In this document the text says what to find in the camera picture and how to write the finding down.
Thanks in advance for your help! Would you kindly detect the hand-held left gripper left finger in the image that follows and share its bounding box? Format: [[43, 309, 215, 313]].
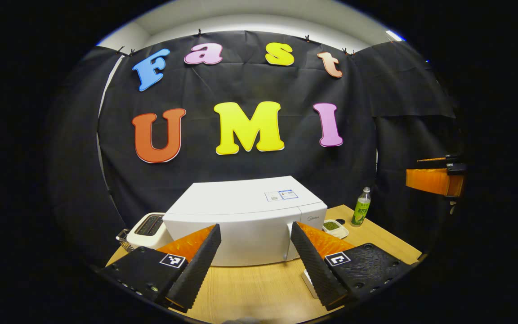
[[99, 224, 222, 313]]

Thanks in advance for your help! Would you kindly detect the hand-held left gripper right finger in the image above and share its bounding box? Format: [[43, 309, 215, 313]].
[[290, 221, 415, 311]]

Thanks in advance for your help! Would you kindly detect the white microwave oven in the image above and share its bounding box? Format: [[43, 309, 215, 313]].
[[162, 175, 328, 267]]

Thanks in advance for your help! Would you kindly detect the small white ribbed tray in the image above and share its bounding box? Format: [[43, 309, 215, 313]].
[[302, 269, 320, 299]]

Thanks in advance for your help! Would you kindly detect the white divided bean dish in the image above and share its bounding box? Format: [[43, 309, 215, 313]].
[[322, 219, 349, 239]]

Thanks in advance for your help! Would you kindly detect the white toaster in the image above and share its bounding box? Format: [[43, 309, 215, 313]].
[[126, 212, 174, 251]]

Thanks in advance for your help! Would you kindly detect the green label drink bottle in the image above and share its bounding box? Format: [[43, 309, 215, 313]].
[[351, 187, 371, 227]]

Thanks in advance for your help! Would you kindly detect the black backdrop cloth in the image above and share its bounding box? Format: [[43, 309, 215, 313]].
[[45, 30, 466, 266]]

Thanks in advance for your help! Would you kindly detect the metal wire basket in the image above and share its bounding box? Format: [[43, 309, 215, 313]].
[[116, 229, 134, 252]]

